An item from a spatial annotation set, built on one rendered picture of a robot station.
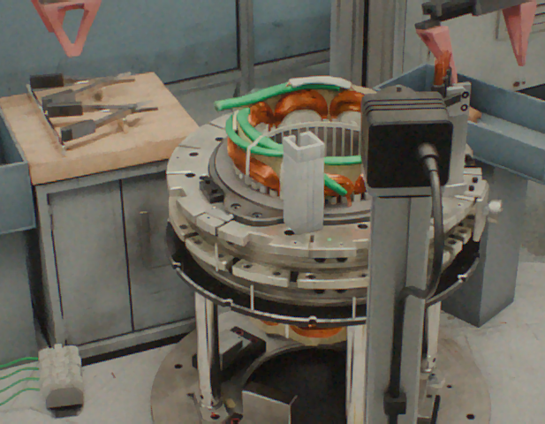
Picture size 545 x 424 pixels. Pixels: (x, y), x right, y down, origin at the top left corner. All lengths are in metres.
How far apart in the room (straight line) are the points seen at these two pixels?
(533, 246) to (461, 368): 1.79
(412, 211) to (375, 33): 0.99
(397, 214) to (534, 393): 0.80
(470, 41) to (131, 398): 2.38
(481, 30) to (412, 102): 2.98
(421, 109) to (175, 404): 0.79
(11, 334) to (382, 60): 0.62
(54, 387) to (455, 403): 0.46
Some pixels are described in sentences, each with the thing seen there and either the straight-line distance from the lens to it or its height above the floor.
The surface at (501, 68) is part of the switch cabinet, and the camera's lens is 3.70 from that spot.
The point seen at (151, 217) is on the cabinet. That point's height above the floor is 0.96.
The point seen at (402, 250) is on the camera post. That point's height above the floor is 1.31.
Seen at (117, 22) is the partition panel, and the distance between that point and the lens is 3.59.
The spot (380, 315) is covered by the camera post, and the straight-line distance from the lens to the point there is 0.67.
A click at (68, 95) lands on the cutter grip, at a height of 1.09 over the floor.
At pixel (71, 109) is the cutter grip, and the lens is 1.35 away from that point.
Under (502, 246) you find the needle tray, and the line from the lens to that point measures 1.47.
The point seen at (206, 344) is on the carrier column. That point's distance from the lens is 1.26.
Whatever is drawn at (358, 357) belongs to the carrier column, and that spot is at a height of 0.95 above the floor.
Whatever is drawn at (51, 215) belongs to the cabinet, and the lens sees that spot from 1.33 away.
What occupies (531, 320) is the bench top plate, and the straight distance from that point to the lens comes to 1.53.
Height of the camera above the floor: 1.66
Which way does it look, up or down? 31 degrees down
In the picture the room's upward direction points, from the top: 1 degrees counter-clockwise
